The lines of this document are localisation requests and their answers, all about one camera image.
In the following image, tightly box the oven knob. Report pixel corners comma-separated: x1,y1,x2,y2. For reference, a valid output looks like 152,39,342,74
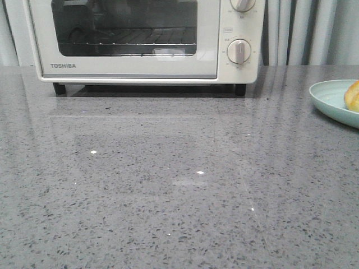
227,39,251,64
230,0,256,13

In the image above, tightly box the upper oven knob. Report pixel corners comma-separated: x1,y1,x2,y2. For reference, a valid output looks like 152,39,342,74
230,0,256,13

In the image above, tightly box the white Toshiba toaster oven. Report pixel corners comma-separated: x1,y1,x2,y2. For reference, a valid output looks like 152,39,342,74
24,1,265,95

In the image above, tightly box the metal oven wire rack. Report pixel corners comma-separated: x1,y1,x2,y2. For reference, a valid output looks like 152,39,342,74
68,27,197,45

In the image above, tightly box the lower oven knob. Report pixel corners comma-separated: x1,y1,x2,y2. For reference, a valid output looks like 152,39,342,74
227,39,251,64

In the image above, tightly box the light green plate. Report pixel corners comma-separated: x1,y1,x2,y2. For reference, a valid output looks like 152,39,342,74
309,80,358,128

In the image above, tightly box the golden bread roll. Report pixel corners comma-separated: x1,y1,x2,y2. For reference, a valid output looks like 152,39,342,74
344,81,359,112

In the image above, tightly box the glass oven door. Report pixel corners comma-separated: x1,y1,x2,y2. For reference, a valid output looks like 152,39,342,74
28,1,220,78

